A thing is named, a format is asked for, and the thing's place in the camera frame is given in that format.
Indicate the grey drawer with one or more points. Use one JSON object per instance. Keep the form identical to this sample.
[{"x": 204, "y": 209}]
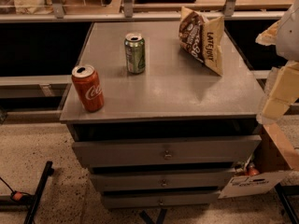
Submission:
[
  {"x": 165, "y": 151},
  {"x": 192, "y": 178},
  {"x": 160, "y": 199}
]

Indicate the black metal stand leg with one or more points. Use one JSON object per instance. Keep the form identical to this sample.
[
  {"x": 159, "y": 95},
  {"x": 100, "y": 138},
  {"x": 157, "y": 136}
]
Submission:
[{"x": 47, "y": 172}]

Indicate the brown chip bag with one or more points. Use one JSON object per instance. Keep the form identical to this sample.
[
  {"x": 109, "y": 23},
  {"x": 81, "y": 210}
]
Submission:
[{"x": 201, "y": 38}]

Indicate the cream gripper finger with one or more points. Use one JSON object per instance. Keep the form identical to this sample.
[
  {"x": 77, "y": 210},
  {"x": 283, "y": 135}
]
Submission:
[
  {"x": 280, "y": 92},
  {"x": 269, "y": 36}
]

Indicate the metal shelf rail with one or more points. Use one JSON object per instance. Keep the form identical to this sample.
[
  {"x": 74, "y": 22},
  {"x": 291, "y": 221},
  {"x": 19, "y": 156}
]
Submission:
[{"x": 13, "y": 11}]

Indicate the green soda can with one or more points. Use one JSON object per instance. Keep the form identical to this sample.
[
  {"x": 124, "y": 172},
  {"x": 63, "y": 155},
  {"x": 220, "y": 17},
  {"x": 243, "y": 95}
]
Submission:
[{"x": 134, "y": 45}]

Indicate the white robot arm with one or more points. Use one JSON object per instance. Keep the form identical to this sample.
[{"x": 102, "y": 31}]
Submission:
[{"x": 287, "y": 45}]

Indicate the middle grey drawer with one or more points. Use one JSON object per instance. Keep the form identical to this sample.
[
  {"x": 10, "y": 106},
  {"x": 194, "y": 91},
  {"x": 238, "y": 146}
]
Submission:
[{"x": 192, "y": 178}]

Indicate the top grey drawer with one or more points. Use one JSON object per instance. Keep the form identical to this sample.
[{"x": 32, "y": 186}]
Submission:
[{"x": 165, "y": 151}]

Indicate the grey drawer cabinet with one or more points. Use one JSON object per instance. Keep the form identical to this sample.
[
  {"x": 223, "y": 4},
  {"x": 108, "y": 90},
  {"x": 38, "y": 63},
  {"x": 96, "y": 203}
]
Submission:
[{"x": 175, "y": 97}]

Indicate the orange cable clip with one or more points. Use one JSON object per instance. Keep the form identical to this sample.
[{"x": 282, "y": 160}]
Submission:
[{"x": 16, "y": 196}]

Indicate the cardboard box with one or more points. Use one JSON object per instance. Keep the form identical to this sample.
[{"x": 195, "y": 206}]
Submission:
[{"x": 271, "y": 162}]

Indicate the red cola can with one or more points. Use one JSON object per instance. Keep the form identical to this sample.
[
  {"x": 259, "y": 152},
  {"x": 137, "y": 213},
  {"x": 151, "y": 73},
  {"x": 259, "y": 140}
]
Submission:
[{"x": 87, "y": 84}]

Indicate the bottom grey drawer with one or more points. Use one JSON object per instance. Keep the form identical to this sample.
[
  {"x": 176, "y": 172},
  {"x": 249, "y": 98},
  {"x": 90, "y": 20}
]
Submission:
[{"x": 160, "y": 199}]

